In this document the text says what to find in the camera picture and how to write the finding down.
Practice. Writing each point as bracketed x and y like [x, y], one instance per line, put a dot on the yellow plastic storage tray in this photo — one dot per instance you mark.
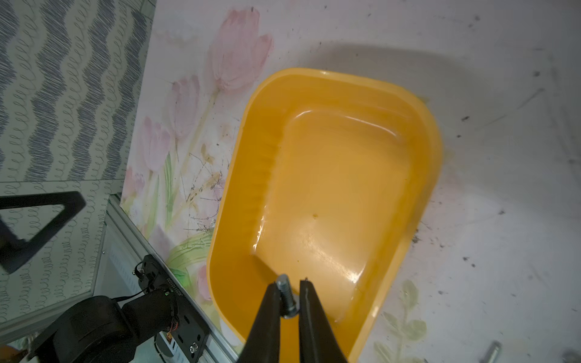
[330, 176]

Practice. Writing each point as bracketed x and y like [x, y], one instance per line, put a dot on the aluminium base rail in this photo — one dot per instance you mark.
[129, 267]

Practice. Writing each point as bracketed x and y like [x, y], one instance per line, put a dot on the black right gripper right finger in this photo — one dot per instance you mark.
[316, 338]

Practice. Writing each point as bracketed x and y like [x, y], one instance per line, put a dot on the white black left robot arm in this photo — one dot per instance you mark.
[102, 329]

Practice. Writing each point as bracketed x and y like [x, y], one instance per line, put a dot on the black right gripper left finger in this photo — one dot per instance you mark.
[263, 342]

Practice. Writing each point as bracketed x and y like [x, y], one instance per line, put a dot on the silver screw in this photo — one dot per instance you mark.
[290, 305]
[493, 353]

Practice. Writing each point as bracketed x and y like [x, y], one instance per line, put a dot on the silver screw on table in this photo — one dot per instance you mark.
[493, 353]

